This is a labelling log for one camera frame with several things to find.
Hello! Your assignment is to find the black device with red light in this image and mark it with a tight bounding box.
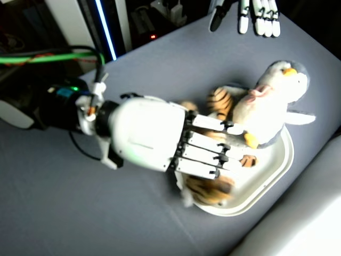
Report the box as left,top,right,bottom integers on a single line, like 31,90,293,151
131,4,161,48

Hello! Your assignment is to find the blue light strip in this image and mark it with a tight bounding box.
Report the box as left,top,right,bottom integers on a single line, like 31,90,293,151
94,0,118,61

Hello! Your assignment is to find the orange braided cable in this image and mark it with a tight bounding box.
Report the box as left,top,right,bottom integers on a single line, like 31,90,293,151
4,53,55,67

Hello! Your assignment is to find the green cable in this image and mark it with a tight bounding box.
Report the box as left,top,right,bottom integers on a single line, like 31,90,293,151
0,51,106,66

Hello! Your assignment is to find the orange striped tiger plush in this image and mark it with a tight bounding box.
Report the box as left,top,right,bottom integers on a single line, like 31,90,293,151
176,86,259,209

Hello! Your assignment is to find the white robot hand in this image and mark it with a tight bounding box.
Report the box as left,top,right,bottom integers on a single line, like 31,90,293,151
110,92,247,181
209,0,282,38

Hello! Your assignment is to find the grey white penguin plush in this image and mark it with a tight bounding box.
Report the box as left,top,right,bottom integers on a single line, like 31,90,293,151
231,60,317,150

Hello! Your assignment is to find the thin black cable loop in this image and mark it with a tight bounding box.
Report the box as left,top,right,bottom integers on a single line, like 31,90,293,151
68,130,103,162

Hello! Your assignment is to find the grey table cloth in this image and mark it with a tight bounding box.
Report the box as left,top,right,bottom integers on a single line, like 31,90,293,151
0,4,341,256

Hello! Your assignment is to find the white plastic tray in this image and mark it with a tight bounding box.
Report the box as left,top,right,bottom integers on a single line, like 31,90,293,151
174,124,295,218

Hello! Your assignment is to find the white backdrop board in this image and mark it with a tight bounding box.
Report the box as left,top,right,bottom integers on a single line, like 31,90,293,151
230,133,341,256

